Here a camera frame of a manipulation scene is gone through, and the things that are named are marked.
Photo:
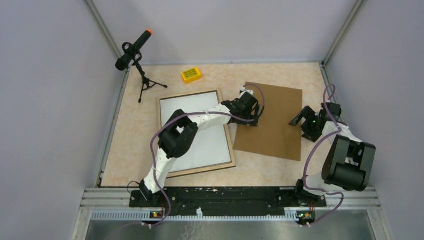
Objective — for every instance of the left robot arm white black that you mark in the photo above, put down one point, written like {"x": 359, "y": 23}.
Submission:
{"x": 176, "y": 137}

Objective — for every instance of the aluminium frame rail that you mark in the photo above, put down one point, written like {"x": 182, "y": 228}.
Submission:
{"x": 113, "y": 204}

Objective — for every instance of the brown cardboard backing board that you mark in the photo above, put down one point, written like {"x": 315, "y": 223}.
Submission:
{"x": 273, "y": 136}

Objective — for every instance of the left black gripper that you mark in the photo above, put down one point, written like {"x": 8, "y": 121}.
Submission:
{"x": 253, "y": 123}

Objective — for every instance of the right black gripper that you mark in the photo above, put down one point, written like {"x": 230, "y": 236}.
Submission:
{"x": 308, "y": 113}

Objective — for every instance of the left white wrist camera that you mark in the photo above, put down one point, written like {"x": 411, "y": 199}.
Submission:
{"x": 245, "y": 93}

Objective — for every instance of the small black tripod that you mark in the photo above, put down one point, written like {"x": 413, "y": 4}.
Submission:
{"x": 147, "y": 83}

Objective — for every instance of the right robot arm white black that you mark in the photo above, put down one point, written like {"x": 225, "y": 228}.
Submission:
{"x": 349, "y": 162}

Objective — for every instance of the yellow green toy block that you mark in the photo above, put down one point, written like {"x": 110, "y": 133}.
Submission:
{"x": 191, "y": 75}

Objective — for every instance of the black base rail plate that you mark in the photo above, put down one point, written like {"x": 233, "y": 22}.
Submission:
{"x": 228, "y": 201}

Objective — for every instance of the black microphone orange tip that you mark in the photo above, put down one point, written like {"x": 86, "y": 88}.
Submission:
{"x": 132, "y": 51}

